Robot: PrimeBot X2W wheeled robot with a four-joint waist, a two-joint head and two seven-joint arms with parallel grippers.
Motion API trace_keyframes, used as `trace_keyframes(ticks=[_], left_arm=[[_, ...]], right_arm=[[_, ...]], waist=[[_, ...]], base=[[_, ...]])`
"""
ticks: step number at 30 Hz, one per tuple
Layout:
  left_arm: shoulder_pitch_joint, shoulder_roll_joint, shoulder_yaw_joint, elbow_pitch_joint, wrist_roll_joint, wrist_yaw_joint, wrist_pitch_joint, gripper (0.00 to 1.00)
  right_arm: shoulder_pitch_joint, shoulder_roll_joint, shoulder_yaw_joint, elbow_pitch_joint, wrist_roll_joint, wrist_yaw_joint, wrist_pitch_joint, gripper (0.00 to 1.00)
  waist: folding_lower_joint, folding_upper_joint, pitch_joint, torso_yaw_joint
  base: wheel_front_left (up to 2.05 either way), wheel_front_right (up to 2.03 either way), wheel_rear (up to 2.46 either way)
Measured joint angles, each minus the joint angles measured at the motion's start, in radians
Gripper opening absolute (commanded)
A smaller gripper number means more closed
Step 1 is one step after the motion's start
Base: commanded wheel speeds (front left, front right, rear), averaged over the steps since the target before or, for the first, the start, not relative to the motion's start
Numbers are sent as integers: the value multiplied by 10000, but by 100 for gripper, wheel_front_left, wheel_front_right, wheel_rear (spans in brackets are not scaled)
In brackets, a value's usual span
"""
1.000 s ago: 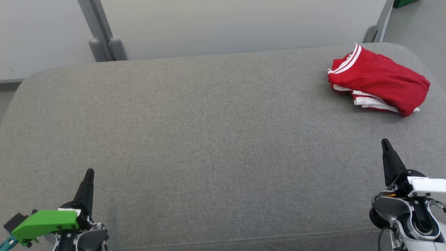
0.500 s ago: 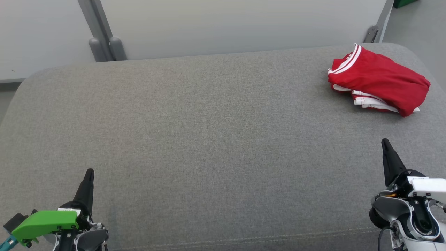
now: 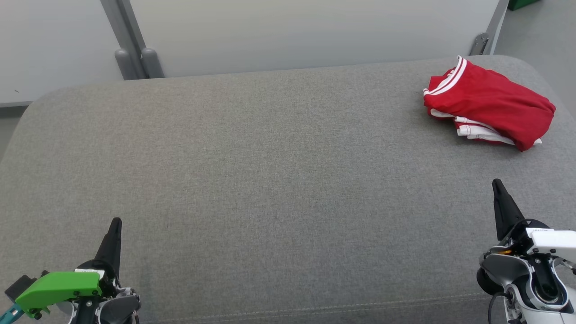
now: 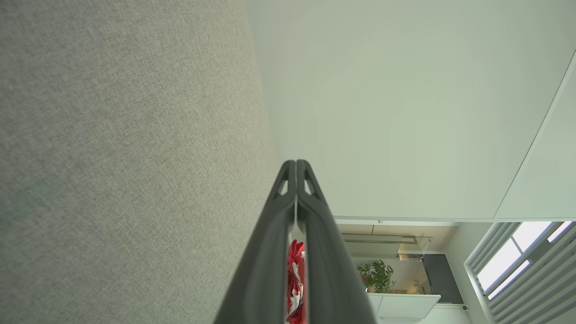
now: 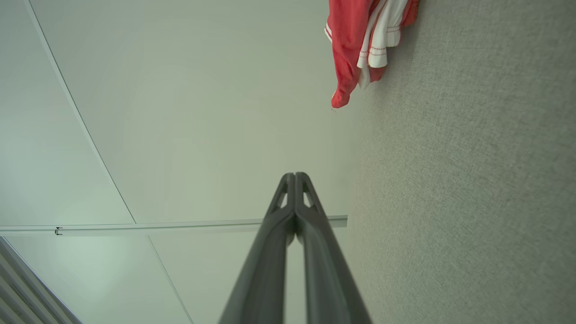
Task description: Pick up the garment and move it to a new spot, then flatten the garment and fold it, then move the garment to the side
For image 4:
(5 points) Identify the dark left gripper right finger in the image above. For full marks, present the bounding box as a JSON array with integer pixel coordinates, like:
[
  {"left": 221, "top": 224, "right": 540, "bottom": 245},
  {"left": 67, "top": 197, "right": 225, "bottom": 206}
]
[{"left": 297, "top": 160, "right": 376, "bottom": 324}]

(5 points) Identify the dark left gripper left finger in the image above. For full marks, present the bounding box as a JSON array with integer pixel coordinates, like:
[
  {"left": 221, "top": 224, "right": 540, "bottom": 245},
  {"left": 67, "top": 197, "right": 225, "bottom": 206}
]
[{"left": 214, "top": 160, "right": 297, "bottom": 324}]

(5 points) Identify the red white basketball jersey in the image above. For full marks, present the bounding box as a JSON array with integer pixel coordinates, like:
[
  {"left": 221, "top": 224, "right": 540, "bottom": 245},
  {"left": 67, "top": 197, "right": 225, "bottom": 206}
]
[{"left": 287, "top": 238, "right": 307, "bottom": 324}]

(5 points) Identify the green potted plant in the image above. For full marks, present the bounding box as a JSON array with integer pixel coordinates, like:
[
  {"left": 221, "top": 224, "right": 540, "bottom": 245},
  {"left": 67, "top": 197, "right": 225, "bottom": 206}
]
[{"left": 358, "top": 260, "right": 396, "bottom": 294}]

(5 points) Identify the white cabinet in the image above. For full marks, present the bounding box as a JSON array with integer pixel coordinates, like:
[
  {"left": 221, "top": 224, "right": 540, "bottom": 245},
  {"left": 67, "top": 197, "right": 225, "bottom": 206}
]
[{"left": 367, "top": 292, "right": 442, "bottom": 321}]

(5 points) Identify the glass partition panel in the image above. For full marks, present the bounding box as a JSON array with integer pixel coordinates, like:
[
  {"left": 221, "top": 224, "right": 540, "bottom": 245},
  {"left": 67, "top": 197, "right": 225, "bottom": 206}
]
[{"left": 342, "top": 233, "right": 433, "bottom": 262}]

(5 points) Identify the dark grey door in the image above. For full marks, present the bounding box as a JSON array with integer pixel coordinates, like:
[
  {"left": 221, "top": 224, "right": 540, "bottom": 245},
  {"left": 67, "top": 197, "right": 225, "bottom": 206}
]
[{"left": 422, "top": 254, "right": 464, "bottom": 305}]

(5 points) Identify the window with grey blinds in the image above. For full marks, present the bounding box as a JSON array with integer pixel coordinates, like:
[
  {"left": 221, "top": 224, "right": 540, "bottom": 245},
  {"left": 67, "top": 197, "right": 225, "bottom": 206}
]
[{"left": 463, "top": 220, "right": 576, "bottom": 324}]

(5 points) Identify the red and white striped garment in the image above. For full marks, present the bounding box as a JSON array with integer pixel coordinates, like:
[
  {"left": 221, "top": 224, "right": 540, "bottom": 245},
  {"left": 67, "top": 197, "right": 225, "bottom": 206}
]
[{"left": 0, "top": 0, "right": 288, "bottom": 324}]

